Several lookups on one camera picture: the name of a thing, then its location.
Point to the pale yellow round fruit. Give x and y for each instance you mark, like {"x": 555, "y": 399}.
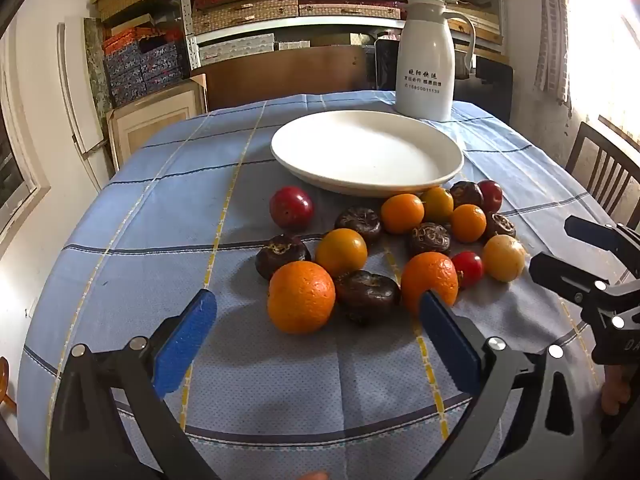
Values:
{"x": 504, "y": 257}

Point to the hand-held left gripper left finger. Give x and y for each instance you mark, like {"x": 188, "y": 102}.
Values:
{"x": 187, "y": 345}

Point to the marble slab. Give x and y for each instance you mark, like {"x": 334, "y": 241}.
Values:
{"x": 95, "y": 60}

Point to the small red plum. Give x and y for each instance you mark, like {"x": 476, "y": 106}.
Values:
{"x": 491, "y": 196}

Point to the white leaning panel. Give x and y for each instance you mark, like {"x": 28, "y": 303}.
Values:
{"x": 77, "y": 90}

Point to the yellow orange round fruit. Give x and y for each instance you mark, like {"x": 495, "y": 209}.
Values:
{"x": 341, "y": 252}

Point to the person's right hand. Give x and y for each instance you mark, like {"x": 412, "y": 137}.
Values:
{"x": 614, "y": 390}

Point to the dark wooden chair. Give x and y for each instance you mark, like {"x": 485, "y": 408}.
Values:
{"x": 587, "y": 137}

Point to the white window frame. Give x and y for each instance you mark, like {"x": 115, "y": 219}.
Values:
{"x": 25, "y": 195}

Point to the brown wooden board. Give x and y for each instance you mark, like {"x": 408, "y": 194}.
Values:
{"x": 280, "y": 77}

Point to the large orange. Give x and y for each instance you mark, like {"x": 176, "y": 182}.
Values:
{"x": 301, "y": 297}
{"x": 427, "y": 275}

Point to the dark water chestnut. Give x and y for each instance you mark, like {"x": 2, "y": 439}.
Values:
{"x": 430, "y": 238}
{"x": 499, "y": 225}
{"x": 466, "y": 193}
{"x": 358, "y": 224}
{"x": 282, "y": 256}
{"x": 367, "y": 295}

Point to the row of white boxes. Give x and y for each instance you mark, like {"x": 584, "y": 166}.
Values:
{"x": 235, "y": 49}

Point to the small yellow orange fruit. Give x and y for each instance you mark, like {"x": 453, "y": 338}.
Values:
{"x": 437, "y": 204}

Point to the small orange tangerine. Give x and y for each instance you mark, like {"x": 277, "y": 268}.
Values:
{"x": 468, "y": 223}
{"x": 402, "y": 213}

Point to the light wooden picture frame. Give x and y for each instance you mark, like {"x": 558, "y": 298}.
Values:
{"x": 150, "y": 122}

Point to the black panel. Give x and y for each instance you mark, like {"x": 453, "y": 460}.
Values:
{"x": 492, "y": 90}

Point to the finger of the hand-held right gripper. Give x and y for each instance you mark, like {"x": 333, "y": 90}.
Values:
{"x": 560, "y": 277}
{"x": 582, "y": 232}

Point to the white curtain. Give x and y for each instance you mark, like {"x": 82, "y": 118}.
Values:
{"x": 555, "y": 35}

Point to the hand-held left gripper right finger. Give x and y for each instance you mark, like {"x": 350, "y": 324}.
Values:
{"x": 450, "y": 345}

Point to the red cherry tomato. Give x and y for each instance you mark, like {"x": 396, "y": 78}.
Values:
{"x": 468, "y": 269}

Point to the white round plate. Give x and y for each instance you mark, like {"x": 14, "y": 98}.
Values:
{"x": 367, "y": 152}

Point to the white thermos jug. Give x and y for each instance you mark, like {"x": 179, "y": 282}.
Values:
{"x": 425, "y": 75}

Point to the stack of blue patterned boxes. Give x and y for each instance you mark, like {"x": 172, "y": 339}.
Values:
{"x": 140, "y": 67}

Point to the orange plastic object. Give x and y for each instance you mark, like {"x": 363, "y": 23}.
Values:
{"x": 5, "y": 385}

